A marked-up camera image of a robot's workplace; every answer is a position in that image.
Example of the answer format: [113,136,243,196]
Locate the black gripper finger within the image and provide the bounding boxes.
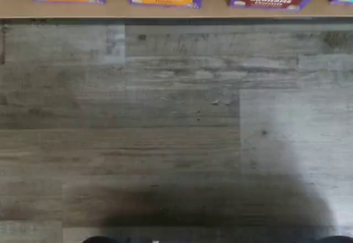
[317,235,353,243]
[82,235,131,243]

